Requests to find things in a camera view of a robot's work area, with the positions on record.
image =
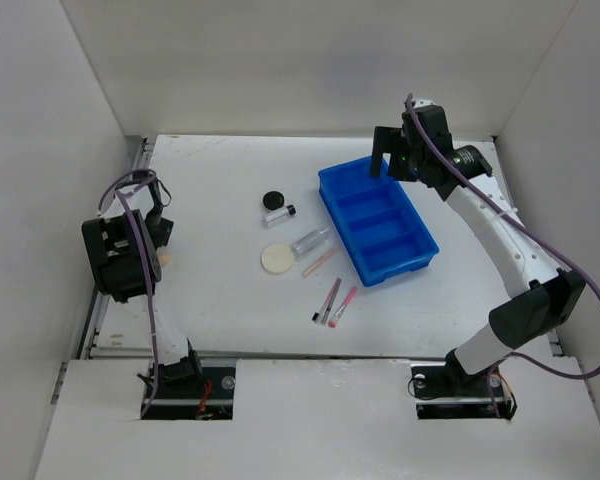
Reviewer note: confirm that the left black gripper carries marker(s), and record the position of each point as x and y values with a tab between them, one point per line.
163	234

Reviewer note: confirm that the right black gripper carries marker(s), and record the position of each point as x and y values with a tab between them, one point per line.
387	139

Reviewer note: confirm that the beige makeup sponge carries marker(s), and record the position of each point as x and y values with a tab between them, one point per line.
165	256

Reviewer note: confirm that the clear vial black cap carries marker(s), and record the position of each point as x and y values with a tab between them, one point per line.
278	216

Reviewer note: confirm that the clear plastic bottle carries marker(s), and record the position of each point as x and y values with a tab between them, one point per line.
310	242

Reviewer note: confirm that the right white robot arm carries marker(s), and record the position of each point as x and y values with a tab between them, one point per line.
542	294

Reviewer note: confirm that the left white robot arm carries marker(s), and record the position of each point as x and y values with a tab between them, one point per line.
172	351

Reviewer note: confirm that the blue compartment tray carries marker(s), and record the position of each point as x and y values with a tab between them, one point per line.
379	226

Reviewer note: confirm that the black round compact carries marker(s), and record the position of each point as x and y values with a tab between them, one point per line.
273	200

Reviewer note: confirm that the cream round powder puff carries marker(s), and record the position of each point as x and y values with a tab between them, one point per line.
277	259

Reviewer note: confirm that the pink lip pencil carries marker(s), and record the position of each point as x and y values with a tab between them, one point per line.
320	261

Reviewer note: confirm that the left metal rail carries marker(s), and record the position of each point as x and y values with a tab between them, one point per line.
114	245

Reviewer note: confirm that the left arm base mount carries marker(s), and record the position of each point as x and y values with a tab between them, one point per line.
190	398

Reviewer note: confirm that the grey handle makeup brush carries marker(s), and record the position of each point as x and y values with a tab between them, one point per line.
322	314

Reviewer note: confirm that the pink handle makeup brush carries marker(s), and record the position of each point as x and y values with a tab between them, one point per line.
335	318

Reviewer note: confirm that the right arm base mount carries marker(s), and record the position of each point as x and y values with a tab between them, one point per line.
438	397

